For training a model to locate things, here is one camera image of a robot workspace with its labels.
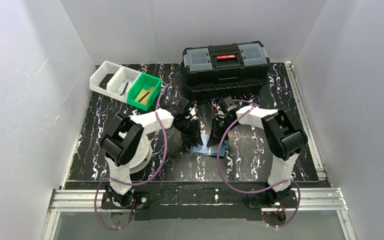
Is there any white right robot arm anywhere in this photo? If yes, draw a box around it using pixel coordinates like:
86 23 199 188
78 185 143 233
207 96 308 194

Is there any green plastic bin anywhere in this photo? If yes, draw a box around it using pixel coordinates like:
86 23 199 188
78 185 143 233
127 73 162 111

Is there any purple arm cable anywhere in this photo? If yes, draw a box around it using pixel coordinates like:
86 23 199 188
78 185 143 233
93 83 184 231
216 99 302 229

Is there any white credit card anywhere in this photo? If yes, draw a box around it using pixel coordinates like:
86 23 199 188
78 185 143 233
116 81 130 96

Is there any white bin middle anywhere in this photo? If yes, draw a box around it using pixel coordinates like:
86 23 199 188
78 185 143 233
107 66 142 103

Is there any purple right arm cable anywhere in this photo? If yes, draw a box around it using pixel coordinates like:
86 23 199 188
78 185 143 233
216 99 302 229

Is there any white bin far left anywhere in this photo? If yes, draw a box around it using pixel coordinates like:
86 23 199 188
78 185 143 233
89 60 122 97

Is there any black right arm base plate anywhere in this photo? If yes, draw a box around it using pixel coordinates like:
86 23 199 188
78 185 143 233
243 187 298 213

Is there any black toolbox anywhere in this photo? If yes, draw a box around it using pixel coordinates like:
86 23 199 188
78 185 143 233
180 41 271 101

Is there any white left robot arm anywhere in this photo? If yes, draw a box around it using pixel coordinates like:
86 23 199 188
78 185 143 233
100 98 203 202

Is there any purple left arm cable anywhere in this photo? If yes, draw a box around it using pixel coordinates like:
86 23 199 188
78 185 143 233
93 83 184 231

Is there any aluminium rail frame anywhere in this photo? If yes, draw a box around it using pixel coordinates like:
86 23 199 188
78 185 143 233
42 63 356 240

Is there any gold credit card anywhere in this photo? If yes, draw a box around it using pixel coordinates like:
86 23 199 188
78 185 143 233
135 86 155 105

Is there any white bin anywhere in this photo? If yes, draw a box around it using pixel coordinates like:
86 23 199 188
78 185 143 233
89 60 122 97
107 66 142 103

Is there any black credit card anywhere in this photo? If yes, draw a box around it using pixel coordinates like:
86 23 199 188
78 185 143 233
99 73 114 90

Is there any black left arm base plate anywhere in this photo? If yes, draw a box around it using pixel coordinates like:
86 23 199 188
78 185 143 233
99 191 151 210

